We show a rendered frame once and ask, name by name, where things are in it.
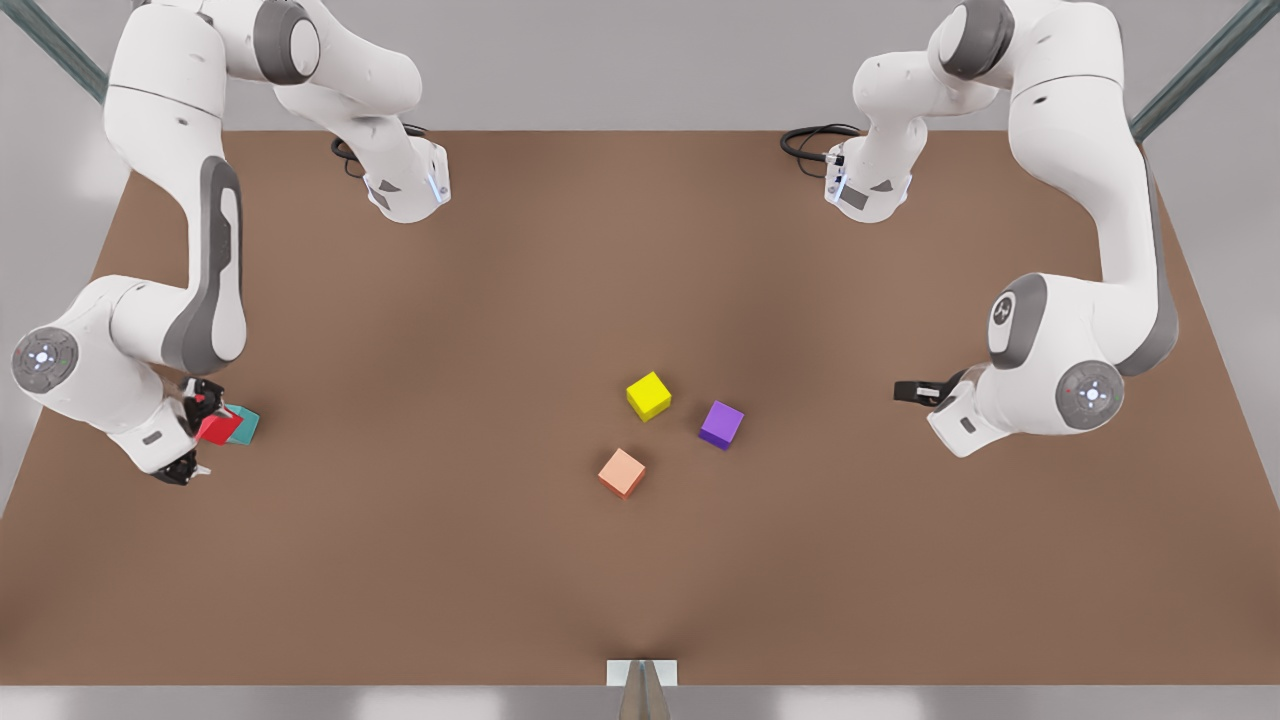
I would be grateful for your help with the red wooden cube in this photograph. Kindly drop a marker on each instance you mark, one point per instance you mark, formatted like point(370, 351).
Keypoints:
point(218, 428)

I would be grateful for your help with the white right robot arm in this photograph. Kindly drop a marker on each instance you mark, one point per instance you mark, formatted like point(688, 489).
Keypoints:
point(165, 130)

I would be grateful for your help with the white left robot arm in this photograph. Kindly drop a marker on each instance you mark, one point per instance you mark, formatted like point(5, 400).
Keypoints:
point(1070, 140)

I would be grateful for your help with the teal wooden cube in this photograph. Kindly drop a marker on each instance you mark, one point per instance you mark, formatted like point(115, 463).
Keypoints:
point(247, 424)

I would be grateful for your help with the purple wooden cube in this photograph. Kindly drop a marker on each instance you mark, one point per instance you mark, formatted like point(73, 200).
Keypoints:
point(721, 424)

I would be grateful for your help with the yellow wooden cube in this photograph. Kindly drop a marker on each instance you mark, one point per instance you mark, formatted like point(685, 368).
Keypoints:
point(649, 395)

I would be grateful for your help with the salmon wooden cube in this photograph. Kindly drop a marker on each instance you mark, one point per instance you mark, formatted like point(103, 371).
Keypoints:
point(622, 472)

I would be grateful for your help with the silver frame post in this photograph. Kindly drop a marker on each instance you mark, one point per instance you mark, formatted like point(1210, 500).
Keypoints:
point(643, 698)
point(1195, 70)
point(55, 45)

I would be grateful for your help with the pale post foot plate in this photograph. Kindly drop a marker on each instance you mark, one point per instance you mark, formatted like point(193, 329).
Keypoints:
point(616, 673)

